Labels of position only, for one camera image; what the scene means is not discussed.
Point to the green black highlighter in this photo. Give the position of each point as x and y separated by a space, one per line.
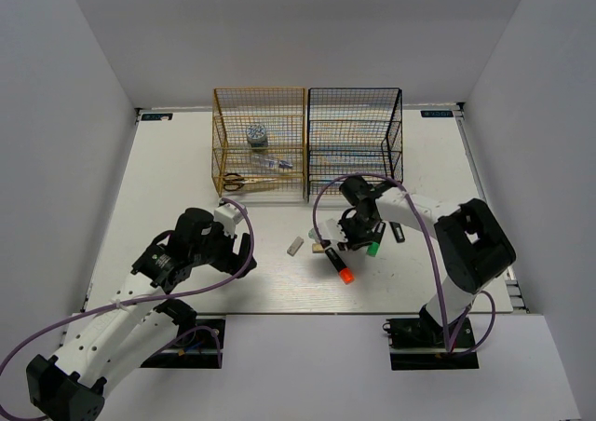
374 247

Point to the left blue table label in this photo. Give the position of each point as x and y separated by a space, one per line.
156 116

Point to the black wire mesh basket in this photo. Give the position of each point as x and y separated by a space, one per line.
352 130

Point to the pink black highlighter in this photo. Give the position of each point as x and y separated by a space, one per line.
397 232

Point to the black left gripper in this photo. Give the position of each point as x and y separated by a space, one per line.
233 263

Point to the grey white eraser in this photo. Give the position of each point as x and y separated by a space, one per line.
295 246

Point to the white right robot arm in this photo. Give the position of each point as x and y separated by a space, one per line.
473 247

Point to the round blue white tape tin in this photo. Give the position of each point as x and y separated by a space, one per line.
256 135

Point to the gold wire mesh basket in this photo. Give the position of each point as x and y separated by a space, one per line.
282 111

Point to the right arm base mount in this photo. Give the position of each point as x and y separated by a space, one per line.
413 349

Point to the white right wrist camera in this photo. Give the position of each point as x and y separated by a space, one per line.
331 234

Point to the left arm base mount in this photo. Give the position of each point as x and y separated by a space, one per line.
202 350

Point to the orange black highlighter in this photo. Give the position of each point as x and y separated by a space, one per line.
338 263

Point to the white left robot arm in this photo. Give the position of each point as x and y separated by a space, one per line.
145 315

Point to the small beige eraser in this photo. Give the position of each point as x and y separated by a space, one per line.
317 248

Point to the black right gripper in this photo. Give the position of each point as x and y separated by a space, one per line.
352 242

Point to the black handled scissors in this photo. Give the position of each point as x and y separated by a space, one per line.
233 182

